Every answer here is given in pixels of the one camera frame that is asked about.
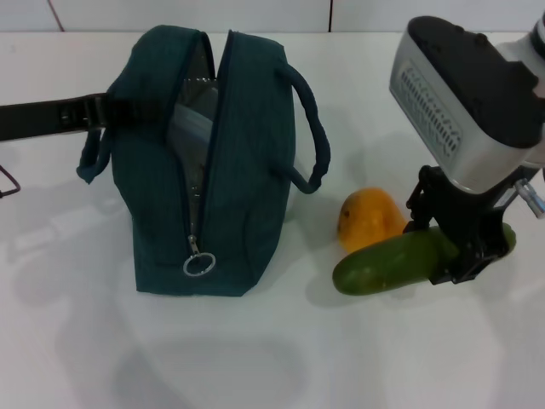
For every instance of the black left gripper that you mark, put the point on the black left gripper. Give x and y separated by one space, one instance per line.
34 118

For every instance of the dark teal zippered lunch bag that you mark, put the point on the dark teal zippered lunch bag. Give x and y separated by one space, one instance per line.
251 183

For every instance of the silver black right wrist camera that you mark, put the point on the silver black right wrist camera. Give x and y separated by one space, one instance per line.
451 115

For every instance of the orange-yellow pear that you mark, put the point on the orange-yellow pear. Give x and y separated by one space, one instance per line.
366 221

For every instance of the green cucumber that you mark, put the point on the green cucumber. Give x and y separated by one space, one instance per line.
383 264

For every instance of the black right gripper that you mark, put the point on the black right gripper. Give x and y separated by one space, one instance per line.
477 221

